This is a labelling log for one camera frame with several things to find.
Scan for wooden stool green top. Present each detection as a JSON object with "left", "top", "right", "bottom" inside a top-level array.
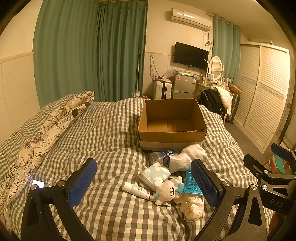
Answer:
[{"left": 268, "top": 154, "right": 292, "bottom": 175}]

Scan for cream cloth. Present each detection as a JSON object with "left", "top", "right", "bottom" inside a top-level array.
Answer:
[{"left": 179, "top": 193, "right": 205, "bottom": 222}]

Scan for white louvered wardrobe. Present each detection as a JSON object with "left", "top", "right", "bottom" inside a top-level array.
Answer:
[{"left": 232, "top": 42, "right": 290, "bottom": 154}]

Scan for black jacket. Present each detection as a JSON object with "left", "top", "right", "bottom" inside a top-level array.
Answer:
[{"left": 196, "top": 89, "right": 225, "bottom": 115}]

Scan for white mop pole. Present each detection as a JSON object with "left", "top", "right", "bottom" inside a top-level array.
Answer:
[{"left": 135, "top": 50, "right": 141, "bottom": 98}]

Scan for green curtain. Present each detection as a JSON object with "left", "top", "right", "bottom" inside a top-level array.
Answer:
[
  {"left": 33, "top": 0, "right": 102, "bottom": 108},
  {"left": 97, "top": 1, "right": 148, "bottom": 102}
]

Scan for white plush toy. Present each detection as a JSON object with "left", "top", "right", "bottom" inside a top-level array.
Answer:
[{"left": 150, "top": 176, "right": 184, "bottom": 206}]

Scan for clear bottle blue label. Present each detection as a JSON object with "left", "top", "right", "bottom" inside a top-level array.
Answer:
[{"left": 149, "top": 149, "right": 181, "bottom": 165}]

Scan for clear plastic bag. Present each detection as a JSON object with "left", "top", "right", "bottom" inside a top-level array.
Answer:
[{"left": 162, "top": 68, "right": 175, "bottom": 80}]

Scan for black wall television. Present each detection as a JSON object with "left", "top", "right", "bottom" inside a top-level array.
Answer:
[{"left": 173, "top": 42, "right": 209, "bottom": 70}]

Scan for brown cardboard box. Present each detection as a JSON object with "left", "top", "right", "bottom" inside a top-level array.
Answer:
[{"left": 137, "top": 98, "right": 208, "bottom": 151}]

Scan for white padded jacket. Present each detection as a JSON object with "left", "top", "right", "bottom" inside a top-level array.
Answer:
[{"left": 211, "top": 86, "right": 232, "bottom": 115}]

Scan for blue floral tissue pack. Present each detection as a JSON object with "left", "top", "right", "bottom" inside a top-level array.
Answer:
[{"left": 139, "top": 162, "right": 171, "bottom": 186}]

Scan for white spray bottle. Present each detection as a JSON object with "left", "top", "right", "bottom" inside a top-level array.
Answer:
[{"left": 122, "top": 181, "right": 154, "bottom": 199}]

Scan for white ribbed suitcase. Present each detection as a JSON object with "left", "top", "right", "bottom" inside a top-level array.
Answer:
[{"left": 153, "top": 80, "right": 173, "bottom": 100}]

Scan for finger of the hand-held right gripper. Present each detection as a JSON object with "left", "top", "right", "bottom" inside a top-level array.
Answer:
[
  {"left": 244, "top": 154, "right": 271, "bottom": 180},
  {"left": 271, "top": 143, "right": 296, "bottom": 174}
]

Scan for teal patterned plastic packet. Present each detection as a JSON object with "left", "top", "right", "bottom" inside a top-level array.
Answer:
[{"left": 183, "top": 170, "right": 204, "bottom": 195}]

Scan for white oval mirror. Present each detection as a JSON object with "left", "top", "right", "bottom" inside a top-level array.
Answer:
[{"left": 208, "top": 56, "right": 225, "bottom": 81}]

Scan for black wall cable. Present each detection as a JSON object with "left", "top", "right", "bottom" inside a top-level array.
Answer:
[{"left": 150, "top": 56, "right": 160, "bottom": 79}]

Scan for white air conditioner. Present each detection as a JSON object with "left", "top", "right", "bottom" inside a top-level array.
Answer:
[{"left": 170, "top": 8, "right": 213, "bottom": 31}]

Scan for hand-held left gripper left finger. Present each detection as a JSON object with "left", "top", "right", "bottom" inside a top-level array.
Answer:
[{"left": 21, "top": 158, "right": 97, "bottom": 241}]

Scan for silver mini fridge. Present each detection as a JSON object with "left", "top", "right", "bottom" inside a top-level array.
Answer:
[{"left": 172, "top": 73, "right": 197, "bottom": 100}]

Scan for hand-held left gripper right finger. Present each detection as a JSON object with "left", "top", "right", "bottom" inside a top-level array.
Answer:
[{"left": 191, "top": 159, "right": 271, "bottom": 241}]

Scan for floral pillow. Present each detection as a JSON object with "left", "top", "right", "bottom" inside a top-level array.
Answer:
[{"left": 0, "top": 90, "right": 95, "bottom": 211}]

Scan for white ribbed sock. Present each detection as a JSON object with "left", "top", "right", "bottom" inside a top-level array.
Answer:
[{"left": 166, "top": 144, "right": 208, "bottom": 173}]

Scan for checked dark suitcase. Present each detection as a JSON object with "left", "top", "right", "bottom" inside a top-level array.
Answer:
[{"left": 225, "top": 91, "right": 241, "bottom": 123}]

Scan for light teal curtain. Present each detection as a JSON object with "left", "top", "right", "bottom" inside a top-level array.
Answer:
[{"left": 212, "top": 15, "right": 241, "bottom": 86}]

